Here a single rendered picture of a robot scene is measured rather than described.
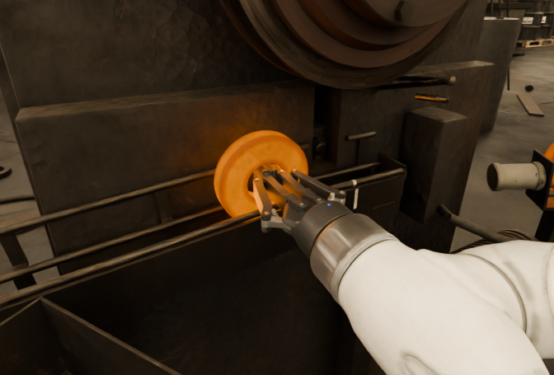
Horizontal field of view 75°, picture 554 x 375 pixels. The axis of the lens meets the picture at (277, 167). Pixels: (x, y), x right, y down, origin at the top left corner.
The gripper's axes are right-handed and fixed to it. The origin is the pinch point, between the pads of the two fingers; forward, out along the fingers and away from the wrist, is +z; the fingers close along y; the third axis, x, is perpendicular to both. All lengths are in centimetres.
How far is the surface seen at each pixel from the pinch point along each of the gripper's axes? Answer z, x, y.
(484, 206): 47, -79, 155
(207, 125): 7.3, 5.9, -6.4
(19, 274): 3.2, -9.7, -35.4
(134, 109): 7.5, 10.0, -16.7
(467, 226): -11.0, -17.1, 41.1
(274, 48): -1.9, 18.8, 0.7
